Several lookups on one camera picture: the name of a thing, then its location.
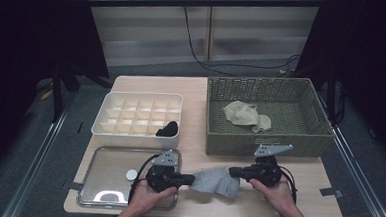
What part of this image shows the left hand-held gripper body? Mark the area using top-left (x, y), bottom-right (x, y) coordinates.
top-left (145, 147), bottom-right (182, 195)

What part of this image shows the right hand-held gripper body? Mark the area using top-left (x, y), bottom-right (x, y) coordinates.
top-left (249, 142), bottom-right (294, 190)

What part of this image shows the grey sock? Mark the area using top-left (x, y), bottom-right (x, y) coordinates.
top-left (190, 165), bottom-right (234, 196)
top-left (220, 176), bottom-right (241, 199)

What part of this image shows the green woven basket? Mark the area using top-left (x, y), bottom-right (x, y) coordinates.
top-left (204, 72), bottom-right (339, 162)

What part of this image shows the black sock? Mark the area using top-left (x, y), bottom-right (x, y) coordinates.
top-left (154, 120), bottom-right (180, 139)

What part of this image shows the cream sock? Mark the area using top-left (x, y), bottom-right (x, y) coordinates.
top-left (251, 114), bottom-right (273, 135)
top-left (221, 99), bottom-right (260, 127)

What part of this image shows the clear plastic lid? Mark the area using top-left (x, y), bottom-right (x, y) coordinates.
top-left (76, 144), bottom-right (183, 213)

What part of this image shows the white divided storage box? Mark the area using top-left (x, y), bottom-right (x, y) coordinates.
top-left (90, 88), bottom-right (185, 151)

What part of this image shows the person's right hand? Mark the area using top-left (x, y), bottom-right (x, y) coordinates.
top-left (248, 180), bottom-right (296, 217)

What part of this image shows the person's left hand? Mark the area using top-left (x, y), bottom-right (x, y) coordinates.
top-left (129, 178), bottom-right (179, 217)

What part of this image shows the white round disc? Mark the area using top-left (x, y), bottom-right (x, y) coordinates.
top-left (125, 168), bottom-right (139, 182)

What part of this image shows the grey tape strip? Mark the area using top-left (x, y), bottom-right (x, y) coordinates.
top-left (64, 181), bottom-right (84, 192)
top-left (320, 186), bottom-right (345, 199)

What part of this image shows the black metal stand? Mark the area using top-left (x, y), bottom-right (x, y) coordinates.
top-left (49, 62), bottom-right (81, 124)
top-left (324, 70), bottom-right (339, 124)

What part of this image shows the black curtain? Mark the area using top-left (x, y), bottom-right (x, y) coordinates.
top-left (294, 0), bottom-right (386, 167)
top-left (0, 0), bottom-right (115, 188)

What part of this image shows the black horizontal bar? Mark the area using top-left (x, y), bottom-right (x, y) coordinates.
top-left (85, 0), bottom-right (325, 19)

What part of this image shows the left hand-held gripper cable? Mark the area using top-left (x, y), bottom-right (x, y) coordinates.
top-left (127, 151), bottom-right (162, 206)

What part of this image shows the hand-held gripper cable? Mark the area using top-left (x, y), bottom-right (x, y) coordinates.
top-left (127, 151), bottom-right (162, 206)
top-left (275, 165), bottom-right (300, 213)

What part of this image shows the right hand-held gripper cable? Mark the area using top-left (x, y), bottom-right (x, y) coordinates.
top-left (275, 165), bottom-right (300, 213)

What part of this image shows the metal floor rail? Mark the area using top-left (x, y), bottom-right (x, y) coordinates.
top-left (311, 94), bottom-right (386, 217)
top-left (0, 107), bottom-right (70, 217)

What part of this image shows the black wall cable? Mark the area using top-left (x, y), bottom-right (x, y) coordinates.
top-left (179, 6), bottom-right (304, 81)

